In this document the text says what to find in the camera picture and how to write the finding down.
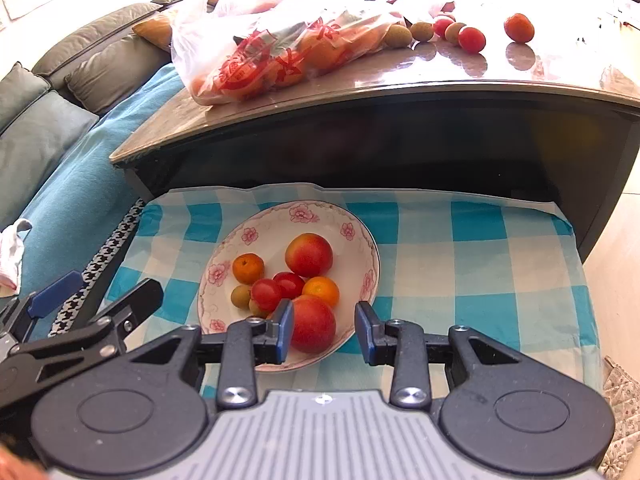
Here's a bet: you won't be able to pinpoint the yellow loquat fruit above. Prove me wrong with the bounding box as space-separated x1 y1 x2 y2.
248 299 269 318

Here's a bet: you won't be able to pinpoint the tan longan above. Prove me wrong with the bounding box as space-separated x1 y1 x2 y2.
230 284 250 310

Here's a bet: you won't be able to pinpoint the red tomato with stem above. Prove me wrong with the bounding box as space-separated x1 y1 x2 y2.
250 278 282 313

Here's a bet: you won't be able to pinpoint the large red apple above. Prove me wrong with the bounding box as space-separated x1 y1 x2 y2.
291 295 336 354

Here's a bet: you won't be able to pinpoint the orange mandarin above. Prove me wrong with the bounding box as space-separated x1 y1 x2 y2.
303 276 341 308
231 252 265 285

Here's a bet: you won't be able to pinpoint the red yellow peach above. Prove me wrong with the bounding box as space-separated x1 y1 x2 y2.
284 233 333 278

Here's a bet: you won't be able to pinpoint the houndstooth stool edge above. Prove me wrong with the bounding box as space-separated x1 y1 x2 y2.
48 200 145 337

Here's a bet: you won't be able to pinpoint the white pink crumpled cloth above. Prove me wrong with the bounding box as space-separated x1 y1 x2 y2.
0 218 32 298

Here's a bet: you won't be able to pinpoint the teal sofa blanket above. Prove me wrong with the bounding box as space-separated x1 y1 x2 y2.
8 62 187 340

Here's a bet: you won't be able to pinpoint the white plate pink flowers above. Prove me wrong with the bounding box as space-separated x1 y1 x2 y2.
198 200 381 374

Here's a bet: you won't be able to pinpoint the blue white checkered cloth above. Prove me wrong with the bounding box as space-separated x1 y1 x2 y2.
106 183 602 391

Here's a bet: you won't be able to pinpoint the grey sofa cushion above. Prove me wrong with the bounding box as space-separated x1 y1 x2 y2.
0 63 98 226

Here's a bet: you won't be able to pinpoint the dark coffee table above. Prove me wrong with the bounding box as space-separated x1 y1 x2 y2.
111 41 639 257

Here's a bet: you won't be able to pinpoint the orange patterned cushion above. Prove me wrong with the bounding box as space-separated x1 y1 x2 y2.
132 13 172 52

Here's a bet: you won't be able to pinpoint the longan on table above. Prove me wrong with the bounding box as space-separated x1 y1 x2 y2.
409 22 434 42
444 22 465 46
384 24 413 49

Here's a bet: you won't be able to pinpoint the red tomato on table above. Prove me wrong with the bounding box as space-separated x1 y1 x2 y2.
458 26 486 54

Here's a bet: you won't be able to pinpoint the plastic bag of fruit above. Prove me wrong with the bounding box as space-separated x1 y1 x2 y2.
171 0 404 106

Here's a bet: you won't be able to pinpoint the orange-red fruit table end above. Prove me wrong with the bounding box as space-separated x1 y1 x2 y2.
503 13 535 44

